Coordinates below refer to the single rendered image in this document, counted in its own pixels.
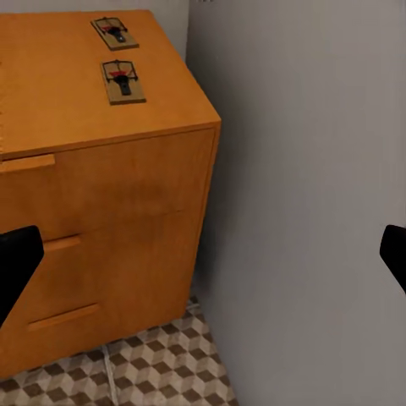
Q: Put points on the cabinet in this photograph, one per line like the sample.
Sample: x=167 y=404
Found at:
x=118 y=192

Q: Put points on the mousetrap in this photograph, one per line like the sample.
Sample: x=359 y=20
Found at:
x=122 y=82
x=115 y=34

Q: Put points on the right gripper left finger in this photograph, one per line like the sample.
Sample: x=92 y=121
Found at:
x=21 y=252

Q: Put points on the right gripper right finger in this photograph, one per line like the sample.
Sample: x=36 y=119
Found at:
x=393 y=252

